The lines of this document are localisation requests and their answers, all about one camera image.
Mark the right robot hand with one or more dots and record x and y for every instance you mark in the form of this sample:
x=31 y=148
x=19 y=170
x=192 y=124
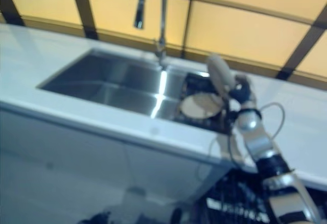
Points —
x=242 y=91

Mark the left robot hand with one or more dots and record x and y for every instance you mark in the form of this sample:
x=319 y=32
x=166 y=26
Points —
x=99 y=219

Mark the cream ceramic plate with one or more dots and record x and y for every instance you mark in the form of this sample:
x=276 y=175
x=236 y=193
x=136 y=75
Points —
x=221 y=75
x=200 y=106

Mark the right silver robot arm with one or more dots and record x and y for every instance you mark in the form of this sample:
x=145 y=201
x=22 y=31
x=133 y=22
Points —
x=258 y=137

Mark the black dish drying rack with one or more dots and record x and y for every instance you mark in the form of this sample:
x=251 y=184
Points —
x=194 y=83

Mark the wide white cabinet door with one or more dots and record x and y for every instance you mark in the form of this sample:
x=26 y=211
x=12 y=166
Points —
x=64 y=162

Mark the robot left leg black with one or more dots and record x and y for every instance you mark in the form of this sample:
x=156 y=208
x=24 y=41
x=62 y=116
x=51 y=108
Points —
x=176 y=215

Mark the narrow white cabinet door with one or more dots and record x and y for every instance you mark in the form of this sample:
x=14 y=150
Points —
x=173 y=173

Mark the chrome kitchen faucet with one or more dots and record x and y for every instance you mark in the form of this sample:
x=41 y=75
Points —
x=163 y=17

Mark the stainless steel sink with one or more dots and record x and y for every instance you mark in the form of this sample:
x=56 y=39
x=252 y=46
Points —
x=102 y=83

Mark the dark window frame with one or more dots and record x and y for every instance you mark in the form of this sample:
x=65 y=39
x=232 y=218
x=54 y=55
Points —
x=84 y=9

